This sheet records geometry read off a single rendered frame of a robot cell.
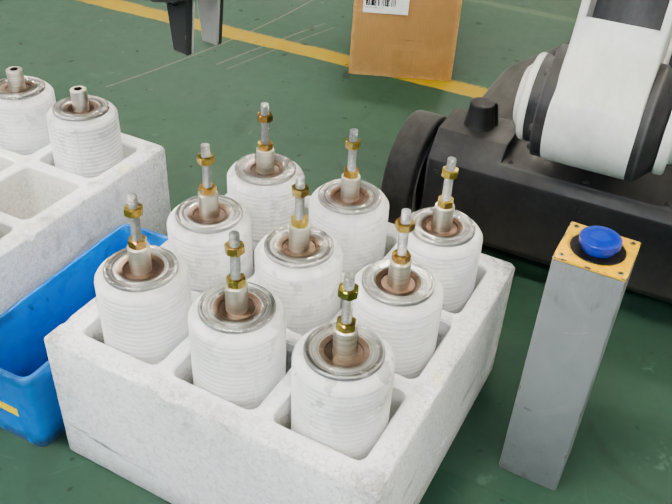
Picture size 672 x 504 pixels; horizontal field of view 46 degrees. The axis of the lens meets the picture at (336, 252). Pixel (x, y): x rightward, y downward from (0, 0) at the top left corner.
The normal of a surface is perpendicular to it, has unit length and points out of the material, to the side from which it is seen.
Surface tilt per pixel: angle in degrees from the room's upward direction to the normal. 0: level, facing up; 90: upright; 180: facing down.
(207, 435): 90
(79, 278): 88
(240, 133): 0
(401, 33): 89
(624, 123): 72
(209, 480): 90
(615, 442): 0
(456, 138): 45
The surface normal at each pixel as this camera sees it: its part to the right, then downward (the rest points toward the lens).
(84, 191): 0.04, -0.80
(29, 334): 0.89, 0.27
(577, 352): -0.48, 0.51
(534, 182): -0.29, -0.19
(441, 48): -0.11, 0.58
